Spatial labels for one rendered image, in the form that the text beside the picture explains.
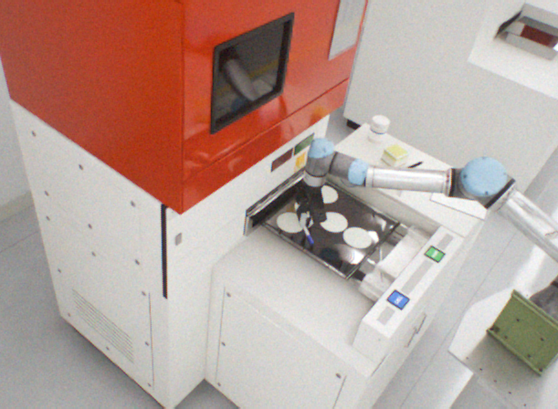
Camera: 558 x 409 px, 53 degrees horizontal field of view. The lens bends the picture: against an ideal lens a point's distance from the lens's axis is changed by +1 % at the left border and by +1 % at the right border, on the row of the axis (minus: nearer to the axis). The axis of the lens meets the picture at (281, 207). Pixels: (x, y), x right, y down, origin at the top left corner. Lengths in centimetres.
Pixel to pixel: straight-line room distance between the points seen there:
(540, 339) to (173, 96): 128
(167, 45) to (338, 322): 103
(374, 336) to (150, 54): 99
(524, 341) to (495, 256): 164
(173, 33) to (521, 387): 142
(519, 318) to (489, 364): 17
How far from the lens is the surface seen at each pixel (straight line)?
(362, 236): 198
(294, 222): 197
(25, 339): 281
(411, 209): 207
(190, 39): 120
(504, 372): 192
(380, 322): 168
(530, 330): 189
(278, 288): 186
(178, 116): 129
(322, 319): 181
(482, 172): 169
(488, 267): 344
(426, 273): 186
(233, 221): 184
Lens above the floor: 226
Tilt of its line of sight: 43 degrees down
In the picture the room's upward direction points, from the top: 10 degrees clockwise
